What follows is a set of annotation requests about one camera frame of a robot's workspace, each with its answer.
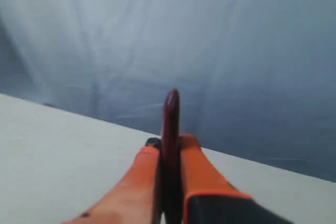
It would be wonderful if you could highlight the white backdrop cloth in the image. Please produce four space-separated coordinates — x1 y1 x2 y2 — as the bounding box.
1 0 335 182

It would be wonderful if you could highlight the dark brown wooden spoon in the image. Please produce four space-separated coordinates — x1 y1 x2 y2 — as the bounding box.
161 89 183 223

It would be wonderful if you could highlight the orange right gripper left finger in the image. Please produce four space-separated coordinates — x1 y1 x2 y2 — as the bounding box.
67 137 161 223

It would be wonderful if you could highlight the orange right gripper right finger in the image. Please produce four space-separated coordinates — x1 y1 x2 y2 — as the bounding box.
180 134 290 224

